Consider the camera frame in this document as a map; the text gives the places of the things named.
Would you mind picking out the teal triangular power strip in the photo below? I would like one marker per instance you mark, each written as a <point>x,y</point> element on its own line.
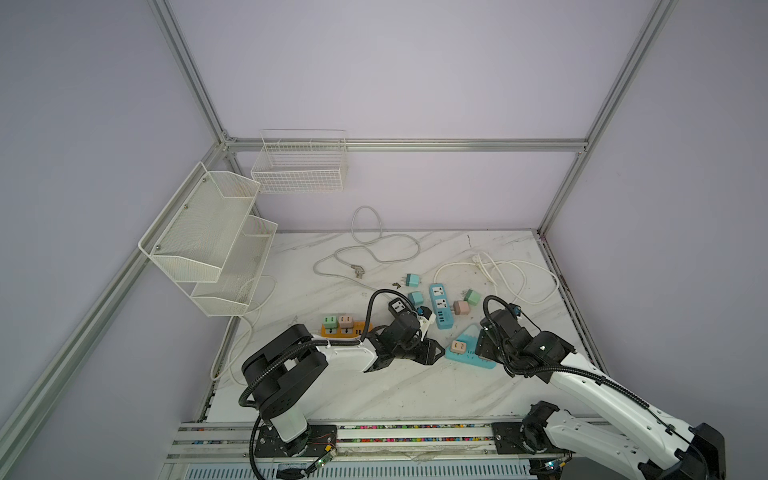
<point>469,336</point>

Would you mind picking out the green adapter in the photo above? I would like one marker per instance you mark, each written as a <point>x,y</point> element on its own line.
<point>330,322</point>
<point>472,297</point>

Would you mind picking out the pink adapter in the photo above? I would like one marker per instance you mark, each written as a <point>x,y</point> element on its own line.
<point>345,322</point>
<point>458,347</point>
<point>461,307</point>

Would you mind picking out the teal adapter front black strip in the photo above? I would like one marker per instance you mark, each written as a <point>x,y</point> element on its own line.
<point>416,298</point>

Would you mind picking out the white wire basket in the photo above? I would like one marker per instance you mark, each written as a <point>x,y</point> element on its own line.
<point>298,161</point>

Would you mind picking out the white mesh upper shelf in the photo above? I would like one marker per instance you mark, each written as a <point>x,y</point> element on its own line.
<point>191,240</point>

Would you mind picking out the black power strip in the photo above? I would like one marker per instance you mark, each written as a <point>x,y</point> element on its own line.
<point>399,307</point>

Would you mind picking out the white mesh lower shelf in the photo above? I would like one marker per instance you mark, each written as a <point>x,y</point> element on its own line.
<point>233,293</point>

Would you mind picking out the pink adapter on orange strip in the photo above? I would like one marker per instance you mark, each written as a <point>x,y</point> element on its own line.
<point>345,322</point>

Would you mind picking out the orange power strip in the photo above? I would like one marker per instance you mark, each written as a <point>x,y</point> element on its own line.
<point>354,331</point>

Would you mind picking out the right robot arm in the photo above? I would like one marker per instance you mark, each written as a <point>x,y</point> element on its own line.
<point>646,442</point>

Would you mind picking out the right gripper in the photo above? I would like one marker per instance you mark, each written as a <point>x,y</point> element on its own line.
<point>482,347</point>

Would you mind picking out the aluminium front rail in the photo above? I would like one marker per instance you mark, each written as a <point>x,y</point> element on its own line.
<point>419,440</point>

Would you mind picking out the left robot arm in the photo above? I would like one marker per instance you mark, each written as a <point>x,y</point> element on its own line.
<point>280,373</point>

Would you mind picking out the green adapter on orange strip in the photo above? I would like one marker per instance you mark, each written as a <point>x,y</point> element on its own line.
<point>330,322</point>

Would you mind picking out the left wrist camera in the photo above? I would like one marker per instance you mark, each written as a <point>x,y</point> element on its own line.
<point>425,318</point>

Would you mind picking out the white mesh shelf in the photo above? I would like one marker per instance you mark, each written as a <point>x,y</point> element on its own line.
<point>233,293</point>
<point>191,240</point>

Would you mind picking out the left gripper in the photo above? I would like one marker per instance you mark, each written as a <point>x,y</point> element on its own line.
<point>428,351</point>

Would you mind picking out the blue power strip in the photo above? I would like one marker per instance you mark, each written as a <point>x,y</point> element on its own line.
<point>441,307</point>

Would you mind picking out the teal adapter black strip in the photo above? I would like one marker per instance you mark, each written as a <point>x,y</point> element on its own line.
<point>412,280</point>
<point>416,298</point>

